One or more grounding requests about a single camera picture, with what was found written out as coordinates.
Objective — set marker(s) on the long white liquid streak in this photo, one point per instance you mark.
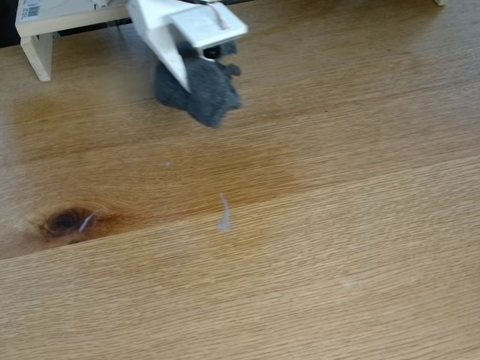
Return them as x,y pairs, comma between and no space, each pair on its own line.
226,215

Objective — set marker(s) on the short white liquid streak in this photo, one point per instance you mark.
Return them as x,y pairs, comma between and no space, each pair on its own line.
87,222

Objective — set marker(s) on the pale wooden stand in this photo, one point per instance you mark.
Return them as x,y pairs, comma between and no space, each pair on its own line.
67,18

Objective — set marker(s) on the grey fleece cloth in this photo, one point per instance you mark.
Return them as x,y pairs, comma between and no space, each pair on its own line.
202,93

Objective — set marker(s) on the white barcode label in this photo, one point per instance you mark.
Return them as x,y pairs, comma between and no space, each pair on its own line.
30,9

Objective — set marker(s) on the white gripper camera mount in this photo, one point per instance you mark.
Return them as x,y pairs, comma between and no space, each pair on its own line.
210,26

